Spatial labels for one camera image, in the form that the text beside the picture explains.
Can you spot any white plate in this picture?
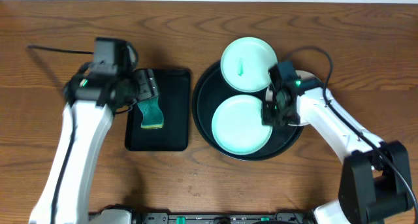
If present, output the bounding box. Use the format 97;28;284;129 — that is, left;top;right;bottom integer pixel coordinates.
265;70;318;127

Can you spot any mint plate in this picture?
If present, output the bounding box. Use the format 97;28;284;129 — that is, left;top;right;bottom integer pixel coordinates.
220;37;278;93
211;95;272;155

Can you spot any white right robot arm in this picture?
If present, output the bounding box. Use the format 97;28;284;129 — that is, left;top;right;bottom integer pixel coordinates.
262;78;417;223

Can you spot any black round tray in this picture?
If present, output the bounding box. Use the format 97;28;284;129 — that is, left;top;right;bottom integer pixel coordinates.
191;61;303;161

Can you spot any black rectangular tray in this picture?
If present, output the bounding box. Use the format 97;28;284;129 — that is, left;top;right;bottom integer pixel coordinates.
125;69;191;151

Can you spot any green yellow sponge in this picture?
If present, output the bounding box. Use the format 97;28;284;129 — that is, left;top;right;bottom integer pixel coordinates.
137;97;164;129

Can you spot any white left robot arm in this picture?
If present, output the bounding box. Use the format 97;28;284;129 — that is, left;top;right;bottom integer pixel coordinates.
29;63;159;223

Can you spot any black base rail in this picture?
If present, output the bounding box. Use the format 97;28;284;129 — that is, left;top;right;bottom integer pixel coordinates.
88;206;330;224

